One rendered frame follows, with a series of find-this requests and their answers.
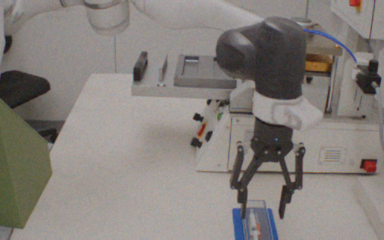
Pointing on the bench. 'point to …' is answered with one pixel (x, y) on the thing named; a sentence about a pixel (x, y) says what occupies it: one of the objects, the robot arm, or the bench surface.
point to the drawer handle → (140, 65)
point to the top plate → (320, 39)
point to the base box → (219, 141)
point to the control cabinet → (366, 39)
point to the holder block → (201, 72)
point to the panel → (209, 126)
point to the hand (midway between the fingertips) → (262, 205)
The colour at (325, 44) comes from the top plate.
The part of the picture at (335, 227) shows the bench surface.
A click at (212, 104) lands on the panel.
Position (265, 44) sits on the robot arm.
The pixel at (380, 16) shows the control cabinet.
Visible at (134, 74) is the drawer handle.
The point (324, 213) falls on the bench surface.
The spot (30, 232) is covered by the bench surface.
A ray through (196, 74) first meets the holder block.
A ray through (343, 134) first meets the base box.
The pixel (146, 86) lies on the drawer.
